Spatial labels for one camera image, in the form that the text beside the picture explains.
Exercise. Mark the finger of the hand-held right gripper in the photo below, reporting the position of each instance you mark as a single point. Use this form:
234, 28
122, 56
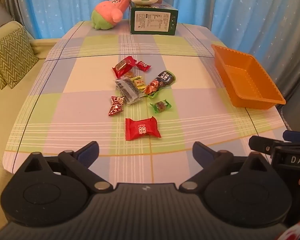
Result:
261, 145
296, 135

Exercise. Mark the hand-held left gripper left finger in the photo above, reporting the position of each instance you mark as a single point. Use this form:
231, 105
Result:
88, 153

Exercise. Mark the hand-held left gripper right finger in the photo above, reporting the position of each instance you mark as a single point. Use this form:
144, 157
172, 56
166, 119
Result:
202, 155

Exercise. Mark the red cartoon candy packet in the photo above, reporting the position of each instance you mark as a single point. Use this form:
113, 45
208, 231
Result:
116, 106

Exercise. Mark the red packet with white print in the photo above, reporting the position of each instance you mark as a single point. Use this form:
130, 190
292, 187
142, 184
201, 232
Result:
142, 129

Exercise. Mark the green candy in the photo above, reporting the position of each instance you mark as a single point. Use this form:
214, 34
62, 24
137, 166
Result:
160, 106

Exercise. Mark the orange plastic tray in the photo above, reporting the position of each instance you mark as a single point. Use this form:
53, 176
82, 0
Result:
247, 80

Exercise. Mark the clear grey snack packet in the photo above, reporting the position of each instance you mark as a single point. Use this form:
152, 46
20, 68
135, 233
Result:
128, 90

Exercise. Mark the green black nut packet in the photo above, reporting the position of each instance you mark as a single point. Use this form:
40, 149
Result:
163, 78

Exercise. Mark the yellow candy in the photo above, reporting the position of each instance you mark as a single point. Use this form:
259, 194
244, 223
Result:
138, 82

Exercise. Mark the amber candy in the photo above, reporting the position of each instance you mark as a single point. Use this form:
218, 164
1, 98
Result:
129, 74

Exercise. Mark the large red gold-label packet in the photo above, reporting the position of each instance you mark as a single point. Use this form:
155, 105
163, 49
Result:
122, 67

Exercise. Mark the small red candy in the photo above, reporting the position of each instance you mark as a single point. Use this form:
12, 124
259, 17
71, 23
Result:
143, 66

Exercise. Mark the plaid tablecloth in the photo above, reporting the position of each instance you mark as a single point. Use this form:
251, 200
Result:
90, 120

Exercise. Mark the grey curtain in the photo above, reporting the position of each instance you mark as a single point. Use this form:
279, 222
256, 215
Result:
15, 0
295, 85

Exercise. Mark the light green sofa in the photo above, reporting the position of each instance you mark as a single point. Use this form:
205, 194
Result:
5, 120

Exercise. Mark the green zigzag pillow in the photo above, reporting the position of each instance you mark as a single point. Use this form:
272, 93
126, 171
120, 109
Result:
11, 55

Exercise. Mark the pink green starfish plush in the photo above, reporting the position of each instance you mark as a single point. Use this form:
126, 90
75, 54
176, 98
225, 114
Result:
107, 12

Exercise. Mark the green cardboard box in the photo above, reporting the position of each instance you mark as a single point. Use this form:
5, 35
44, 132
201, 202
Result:
152, 21

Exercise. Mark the blue star curtain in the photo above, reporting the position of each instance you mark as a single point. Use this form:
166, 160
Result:
215, 2

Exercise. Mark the grey pillow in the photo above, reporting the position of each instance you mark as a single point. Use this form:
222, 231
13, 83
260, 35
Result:
0, 15

